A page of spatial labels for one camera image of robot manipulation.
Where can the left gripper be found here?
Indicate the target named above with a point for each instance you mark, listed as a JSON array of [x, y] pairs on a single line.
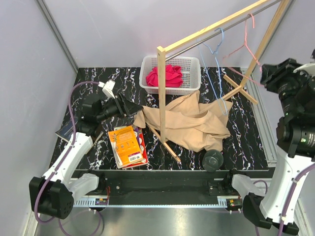
[[125, 107]]

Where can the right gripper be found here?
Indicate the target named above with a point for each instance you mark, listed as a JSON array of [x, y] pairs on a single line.
[[280, 72]]

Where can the red t shirt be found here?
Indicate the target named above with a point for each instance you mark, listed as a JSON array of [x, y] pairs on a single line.
[[173, 77]]

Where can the beige t shirt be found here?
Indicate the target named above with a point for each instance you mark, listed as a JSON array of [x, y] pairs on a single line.
[[196, 126]]

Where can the blue wire hanger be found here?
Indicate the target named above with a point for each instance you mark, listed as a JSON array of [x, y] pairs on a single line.
[[214, 53]]

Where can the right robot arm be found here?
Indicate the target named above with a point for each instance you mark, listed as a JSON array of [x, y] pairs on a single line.
[[295, 159]]

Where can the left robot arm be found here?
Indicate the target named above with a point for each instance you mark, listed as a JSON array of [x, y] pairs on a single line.
[[54, 194]]

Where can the purple book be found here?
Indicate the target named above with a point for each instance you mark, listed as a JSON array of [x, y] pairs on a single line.
[[136, 132]]

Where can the orange book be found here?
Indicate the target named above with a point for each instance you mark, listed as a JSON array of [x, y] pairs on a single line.
[[125, 146]]

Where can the wooden clothes rack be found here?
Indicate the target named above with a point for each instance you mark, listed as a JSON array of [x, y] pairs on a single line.
[[245, 13]]

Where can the dark blue book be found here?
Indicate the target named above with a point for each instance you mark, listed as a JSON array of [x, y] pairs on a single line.
[[66, 131]]

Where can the white plastic basket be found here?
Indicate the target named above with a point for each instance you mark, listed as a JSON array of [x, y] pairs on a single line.
[[191, 72]]

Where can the black cylindrical cup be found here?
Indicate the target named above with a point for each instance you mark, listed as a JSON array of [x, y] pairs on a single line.
[[212, 160]]

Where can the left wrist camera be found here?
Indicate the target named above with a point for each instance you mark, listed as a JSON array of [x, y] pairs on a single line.
[[107, 88]]

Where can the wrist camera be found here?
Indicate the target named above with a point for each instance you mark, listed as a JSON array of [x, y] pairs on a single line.
[[107, 88], [309, 68]]

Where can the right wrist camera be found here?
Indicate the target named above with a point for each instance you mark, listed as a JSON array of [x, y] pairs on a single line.
[[309, 68]]

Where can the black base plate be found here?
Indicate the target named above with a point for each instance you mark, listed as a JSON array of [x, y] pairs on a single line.
[[164, 188]]

